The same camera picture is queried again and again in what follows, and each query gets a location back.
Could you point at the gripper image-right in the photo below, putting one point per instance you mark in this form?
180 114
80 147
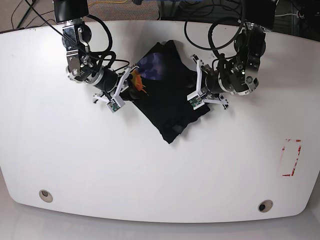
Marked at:
210 84

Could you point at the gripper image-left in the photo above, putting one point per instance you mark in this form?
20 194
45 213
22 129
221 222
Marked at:
107 81

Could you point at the black t-shirt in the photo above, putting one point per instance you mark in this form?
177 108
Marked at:
159 88

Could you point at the red tape rectangle marking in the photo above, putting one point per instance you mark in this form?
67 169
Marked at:
289 157

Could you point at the black tripod leg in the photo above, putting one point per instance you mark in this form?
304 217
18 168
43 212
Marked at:
24 17

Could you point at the black arm cable image-left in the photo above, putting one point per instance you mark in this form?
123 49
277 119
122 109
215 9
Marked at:
98 39

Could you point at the left table cable grommet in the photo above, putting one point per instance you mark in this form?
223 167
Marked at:
45 196

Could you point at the table cable grommet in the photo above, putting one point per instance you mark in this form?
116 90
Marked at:
265 206
45 196

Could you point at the right table cable grommet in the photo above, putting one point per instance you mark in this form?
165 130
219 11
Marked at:
265 206

